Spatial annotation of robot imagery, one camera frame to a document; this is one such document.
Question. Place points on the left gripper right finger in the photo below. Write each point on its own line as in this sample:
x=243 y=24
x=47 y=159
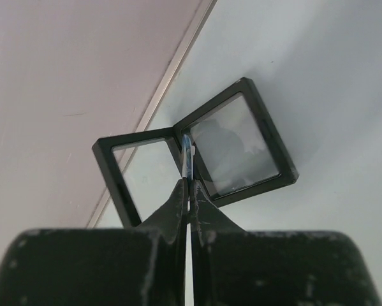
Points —
x=232 y=266

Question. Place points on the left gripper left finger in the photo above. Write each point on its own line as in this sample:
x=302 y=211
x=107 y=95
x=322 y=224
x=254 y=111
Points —
x=143 y=265

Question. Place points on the round badge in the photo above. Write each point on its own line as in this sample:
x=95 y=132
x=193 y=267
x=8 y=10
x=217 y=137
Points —
x=188 y=153

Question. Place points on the left black wire stand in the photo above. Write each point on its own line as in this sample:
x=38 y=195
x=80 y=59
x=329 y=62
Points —
x=239 y=152

